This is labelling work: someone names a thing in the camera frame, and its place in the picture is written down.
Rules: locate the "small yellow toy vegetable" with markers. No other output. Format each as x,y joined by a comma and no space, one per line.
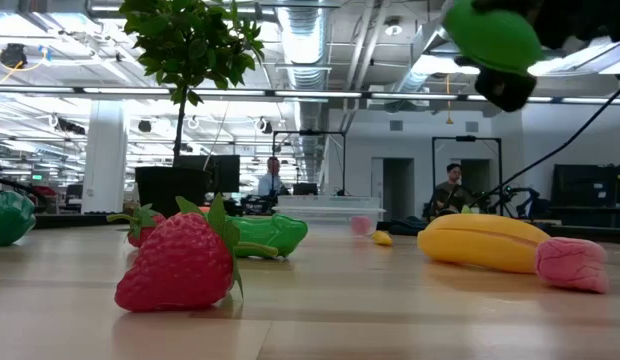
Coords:
382,238

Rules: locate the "green toy pea pod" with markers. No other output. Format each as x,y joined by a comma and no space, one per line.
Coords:
275,232

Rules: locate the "green toy avocado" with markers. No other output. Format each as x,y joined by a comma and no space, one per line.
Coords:
490,40

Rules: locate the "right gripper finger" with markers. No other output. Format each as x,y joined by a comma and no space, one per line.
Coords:
505,90
510,4

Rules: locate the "dark green toy bell pepper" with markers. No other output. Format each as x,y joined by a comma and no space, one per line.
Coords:
7,220

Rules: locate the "black cabinet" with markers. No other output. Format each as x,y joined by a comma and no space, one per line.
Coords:
587,195

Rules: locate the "dark blue cloth, white label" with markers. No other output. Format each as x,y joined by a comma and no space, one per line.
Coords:
407,227

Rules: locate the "clear plastic tupperware container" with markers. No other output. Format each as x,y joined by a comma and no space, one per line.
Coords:
330,207

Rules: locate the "green potted plant, black pot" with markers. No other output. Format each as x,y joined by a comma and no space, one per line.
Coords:
190,40

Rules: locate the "silver ventilation duct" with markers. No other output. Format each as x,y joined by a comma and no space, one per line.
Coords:
305,40

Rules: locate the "black monitor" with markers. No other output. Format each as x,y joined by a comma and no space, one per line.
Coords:
225,172

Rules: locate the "pink toy fruit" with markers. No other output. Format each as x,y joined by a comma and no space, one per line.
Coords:
362,226
572,265

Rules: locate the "yellow toy banana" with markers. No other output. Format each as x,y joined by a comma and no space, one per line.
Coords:
480,245

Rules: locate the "white pillar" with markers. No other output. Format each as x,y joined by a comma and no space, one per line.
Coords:
105,160

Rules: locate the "light green toy fruit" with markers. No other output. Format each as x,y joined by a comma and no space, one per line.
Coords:
467,210

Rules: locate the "red toy strawberry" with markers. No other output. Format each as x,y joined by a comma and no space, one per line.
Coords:
142,232
180,265

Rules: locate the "person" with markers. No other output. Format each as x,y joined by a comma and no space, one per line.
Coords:
271,182
450,192

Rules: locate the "black rig frame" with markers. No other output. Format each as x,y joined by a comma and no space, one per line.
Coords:
310,133
465,138

